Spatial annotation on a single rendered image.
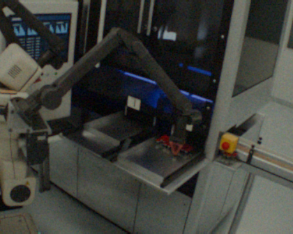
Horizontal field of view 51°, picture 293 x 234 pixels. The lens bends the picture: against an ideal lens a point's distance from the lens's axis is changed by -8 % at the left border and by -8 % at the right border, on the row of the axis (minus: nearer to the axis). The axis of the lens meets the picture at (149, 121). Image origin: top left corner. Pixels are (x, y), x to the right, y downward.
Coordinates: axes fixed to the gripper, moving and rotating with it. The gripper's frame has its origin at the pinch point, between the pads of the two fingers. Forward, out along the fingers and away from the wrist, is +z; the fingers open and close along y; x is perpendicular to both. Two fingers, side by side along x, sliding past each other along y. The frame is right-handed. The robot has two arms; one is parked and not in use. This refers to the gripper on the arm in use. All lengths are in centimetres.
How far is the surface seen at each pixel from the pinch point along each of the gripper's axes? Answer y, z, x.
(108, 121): 21, 4, 47
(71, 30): 26, -45, 79
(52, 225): 5, 92, 81
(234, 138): 10.8, -9.8, -25.6
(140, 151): -1.6, 4.2, 17.5
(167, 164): -6.1, 4.4, 1.5
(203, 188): 11.1, 23.4, -16.2
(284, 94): 467, 83, -84
